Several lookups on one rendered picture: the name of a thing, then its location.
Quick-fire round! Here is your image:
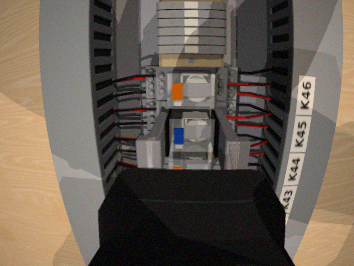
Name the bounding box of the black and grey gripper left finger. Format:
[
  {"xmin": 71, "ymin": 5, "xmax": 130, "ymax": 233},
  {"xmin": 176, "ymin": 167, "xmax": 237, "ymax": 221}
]
[{"xmin": 135, "ymin": 109, "xmax": 172, "ymax": 169}]

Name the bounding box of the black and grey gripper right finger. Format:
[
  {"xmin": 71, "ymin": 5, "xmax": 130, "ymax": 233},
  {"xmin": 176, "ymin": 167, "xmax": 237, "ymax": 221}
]
[{"xmin": 211, "ymin": 109, "xmax": 251, "ymax": 170}]

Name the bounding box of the grey relay panel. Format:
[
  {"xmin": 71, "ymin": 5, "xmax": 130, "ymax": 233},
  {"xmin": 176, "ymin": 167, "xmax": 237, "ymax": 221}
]
[{"xmin": 39, "ymin": 0, "xmax": 343, "ymax": 266}]

